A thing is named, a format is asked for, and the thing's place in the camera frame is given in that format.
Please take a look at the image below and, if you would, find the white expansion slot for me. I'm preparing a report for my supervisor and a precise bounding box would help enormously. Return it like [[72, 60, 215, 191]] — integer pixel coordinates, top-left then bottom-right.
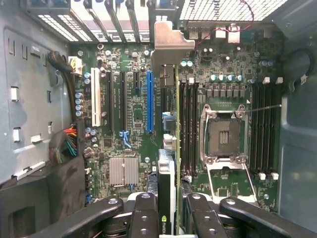
[[90, 66, 102, 127]]

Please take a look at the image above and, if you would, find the coloured power wire bundle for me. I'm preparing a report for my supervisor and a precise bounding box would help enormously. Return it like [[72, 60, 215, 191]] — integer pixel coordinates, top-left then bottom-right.
[[48, 122, 81, 165]]

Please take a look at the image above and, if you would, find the black sleeved wire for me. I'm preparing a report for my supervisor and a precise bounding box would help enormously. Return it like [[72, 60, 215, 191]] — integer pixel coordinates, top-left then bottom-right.
[[46, 51, 83, 122]]

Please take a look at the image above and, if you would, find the metal socket cover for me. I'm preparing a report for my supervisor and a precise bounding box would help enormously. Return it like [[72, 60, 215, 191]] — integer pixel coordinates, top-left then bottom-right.
[[205, 162, 258, 201]]

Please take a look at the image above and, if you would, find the black plastic shroud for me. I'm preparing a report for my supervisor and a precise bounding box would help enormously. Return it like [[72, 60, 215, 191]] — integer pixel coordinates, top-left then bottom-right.
[[0, 155, 87, 238]]

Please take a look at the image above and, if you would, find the black RAM slot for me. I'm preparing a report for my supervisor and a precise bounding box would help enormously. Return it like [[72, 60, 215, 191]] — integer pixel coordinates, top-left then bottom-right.
[[250, 83, 257, 174], [264, 83, 272, 174], [186, 81, 192, 178], [179, 81, 185, 178], [192, 81, 199, 178], [272, 83, 282, 174], [257, 83, 264, 174]]

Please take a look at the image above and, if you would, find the black open PC case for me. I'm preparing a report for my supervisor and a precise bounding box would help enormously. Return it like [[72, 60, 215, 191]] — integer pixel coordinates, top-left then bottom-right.
[[0, 0, 317, 238]]

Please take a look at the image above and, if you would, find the CPU socket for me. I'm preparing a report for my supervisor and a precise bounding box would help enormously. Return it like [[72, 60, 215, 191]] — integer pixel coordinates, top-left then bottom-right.
[[199, 103, 249, 171]]

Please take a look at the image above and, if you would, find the thin metal locking lever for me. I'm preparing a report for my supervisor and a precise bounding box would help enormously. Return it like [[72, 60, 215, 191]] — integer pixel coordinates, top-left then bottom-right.
[[244, 104, 282, 116]]

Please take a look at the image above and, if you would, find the silver chipset heatsink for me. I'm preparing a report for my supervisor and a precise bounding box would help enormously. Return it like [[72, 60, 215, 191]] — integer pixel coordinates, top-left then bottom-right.
[[108, 157, 139, 187]]

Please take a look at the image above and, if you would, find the blue expansion slot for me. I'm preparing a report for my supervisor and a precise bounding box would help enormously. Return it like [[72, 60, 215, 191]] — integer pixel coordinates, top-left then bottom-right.
[[146, 69, 156, 135]]

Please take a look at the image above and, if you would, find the green motherboard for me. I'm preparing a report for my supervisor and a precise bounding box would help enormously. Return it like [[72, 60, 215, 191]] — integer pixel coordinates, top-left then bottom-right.
[[68, 23, 284, 216]]

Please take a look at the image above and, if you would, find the long black expansion slot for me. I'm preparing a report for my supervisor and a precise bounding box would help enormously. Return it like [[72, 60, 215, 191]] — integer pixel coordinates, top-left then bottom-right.
[[119, 71, 128, 133], [106, 70, 114, 136]]

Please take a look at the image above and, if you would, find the grey power supply unit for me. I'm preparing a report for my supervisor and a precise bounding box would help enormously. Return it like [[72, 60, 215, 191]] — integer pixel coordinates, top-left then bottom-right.
[[0, 12, 72, 185]]

